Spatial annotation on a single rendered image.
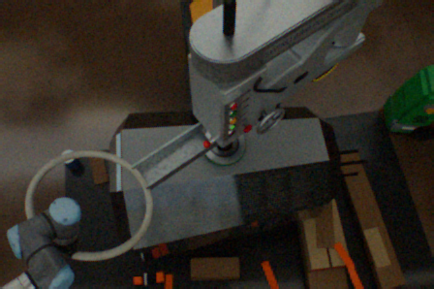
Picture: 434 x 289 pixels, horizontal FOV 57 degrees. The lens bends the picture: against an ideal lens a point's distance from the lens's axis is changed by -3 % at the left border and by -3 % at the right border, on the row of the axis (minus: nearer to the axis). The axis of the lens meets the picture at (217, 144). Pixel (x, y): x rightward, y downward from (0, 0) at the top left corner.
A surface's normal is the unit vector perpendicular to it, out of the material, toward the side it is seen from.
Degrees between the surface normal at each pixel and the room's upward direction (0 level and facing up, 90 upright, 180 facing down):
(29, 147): 0
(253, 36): 0
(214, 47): 0
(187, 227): 45
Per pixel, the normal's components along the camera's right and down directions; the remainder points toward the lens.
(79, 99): 0.00, -0.44
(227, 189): 0.11, 0.32
